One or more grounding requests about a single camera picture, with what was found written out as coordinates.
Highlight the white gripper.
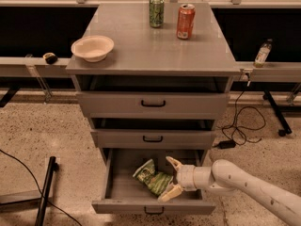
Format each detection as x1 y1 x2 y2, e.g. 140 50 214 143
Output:
158 156 197 202

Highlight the green jalapeno chip bag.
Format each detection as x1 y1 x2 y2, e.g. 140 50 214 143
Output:
133 159 173 197

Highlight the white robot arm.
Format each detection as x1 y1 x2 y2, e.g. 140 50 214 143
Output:
158 156 301 226

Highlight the grey bottom drawer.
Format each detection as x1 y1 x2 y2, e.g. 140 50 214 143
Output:
92 149 215 215

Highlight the grey drawer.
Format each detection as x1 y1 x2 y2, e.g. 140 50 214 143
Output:
77 92 230 120
91 129 215 150
92 149 215 215

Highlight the grey middle drawer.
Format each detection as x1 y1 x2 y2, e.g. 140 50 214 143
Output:
91 129 215 150

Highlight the grey drawer cabinet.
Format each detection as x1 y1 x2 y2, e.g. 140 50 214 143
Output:
65 2 242 159

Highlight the grey top drawer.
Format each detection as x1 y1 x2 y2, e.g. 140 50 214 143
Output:
77 92 230 120

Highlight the black power adapter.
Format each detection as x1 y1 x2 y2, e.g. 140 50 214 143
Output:
215 139 236 149

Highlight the black caster leg right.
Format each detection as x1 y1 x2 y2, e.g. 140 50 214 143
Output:
262 90 293 137

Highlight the black metal floor stand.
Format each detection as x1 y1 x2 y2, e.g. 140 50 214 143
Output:
0 156 59 226

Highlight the white paper bowl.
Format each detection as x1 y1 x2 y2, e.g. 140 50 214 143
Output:
71 36 115 62

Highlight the clear plastic bottle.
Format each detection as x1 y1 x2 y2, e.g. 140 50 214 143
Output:
254 39 273 68

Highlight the orange soda can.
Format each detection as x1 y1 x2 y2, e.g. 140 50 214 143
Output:
177 4 196 40

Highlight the small black yellow object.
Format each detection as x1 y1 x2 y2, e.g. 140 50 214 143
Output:
43 53 58 64

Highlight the green soda can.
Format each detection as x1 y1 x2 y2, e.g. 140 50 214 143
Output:
149 0 165 28

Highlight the black tangled cable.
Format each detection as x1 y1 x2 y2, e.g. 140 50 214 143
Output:
221 85 267 146

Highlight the white wall outlet plug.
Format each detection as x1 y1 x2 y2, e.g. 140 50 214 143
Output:
240 69 253 82

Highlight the black floor cable left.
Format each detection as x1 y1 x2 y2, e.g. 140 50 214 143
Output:
0 148 83 226

